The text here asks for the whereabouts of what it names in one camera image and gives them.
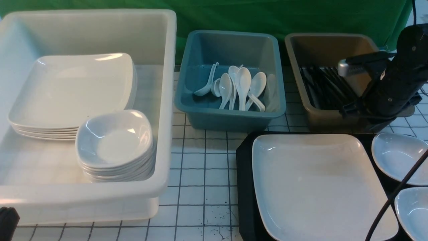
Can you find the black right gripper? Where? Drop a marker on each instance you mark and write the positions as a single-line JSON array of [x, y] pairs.
[[386, 97]]

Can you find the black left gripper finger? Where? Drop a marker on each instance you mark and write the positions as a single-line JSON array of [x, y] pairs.
[[9, 219]]

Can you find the white bowl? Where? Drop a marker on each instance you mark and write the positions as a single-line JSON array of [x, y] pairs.
[[394, 156], [411, 206]]

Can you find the large white square plate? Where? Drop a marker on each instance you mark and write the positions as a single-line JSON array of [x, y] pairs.
[[315, 187]]

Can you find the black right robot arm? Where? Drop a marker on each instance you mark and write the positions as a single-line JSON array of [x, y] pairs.
[[410, 59]]

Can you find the black chopsticks in bin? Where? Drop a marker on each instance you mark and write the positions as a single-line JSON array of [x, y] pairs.
[[326, 89]]

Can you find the large white plastic tub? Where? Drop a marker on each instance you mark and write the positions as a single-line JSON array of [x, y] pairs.
[[41, 179]]

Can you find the brown plastic bin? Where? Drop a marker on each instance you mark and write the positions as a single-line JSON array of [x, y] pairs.
[[325, 50]]

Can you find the green backdrop cloth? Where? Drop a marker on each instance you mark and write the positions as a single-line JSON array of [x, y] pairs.
[[381, 20]]

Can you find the teal plastic bin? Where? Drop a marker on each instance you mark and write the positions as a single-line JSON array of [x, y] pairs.
[[210, 54]]

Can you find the stack of white bowls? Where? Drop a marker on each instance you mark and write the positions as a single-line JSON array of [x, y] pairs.
[[116, 147]]

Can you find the stack of white square plates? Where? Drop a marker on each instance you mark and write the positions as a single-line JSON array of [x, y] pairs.
[[63, 91]]

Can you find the small white spoon behind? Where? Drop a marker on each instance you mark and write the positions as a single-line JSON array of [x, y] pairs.
[[215, 88]]

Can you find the black serving tray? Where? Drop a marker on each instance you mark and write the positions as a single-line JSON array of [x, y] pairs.
[[250, 223]]

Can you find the white spoon long handle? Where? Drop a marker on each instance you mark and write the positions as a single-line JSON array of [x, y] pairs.
[[232, 74]]

